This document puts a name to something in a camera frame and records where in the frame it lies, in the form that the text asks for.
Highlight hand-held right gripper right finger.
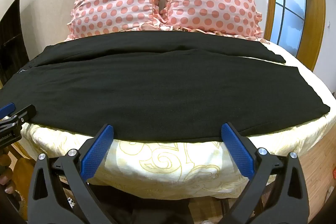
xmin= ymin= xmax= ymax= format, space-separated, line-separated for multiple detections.
xmin=218 ymin=122 xmax=309 ymax=224

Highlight dark flat panel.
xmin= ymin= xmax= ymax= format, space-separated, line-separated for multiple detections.
xmin=0 ymin=0 xmax=30 ymax=86

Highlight cream patterned bed blanket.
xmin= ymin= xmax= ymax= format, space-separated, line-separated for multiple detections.
xmin=20 ymin=38 xmax=336 ymax=199

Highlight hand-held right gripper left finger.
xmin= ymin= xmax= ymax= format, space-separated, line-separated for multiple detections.
xmin=28 ymin=124 xmax=116 ymax=224

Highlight black pants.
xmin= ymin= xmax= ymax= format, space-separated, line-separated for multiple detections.
xmin=1 ymin=30 xmax=331 ymax=142

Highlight person's left hand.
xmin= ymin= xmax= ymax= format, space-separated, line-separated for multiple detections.
xmin=0 ymin=152 xmax=13 ymax=194

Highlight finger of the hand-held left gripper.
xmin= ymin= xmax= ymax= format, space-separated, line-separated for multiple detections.
xmin=6 ymin=105 xmax=36 ymax=126
xmin=0 ymin=103 xmax=15 ymax=117

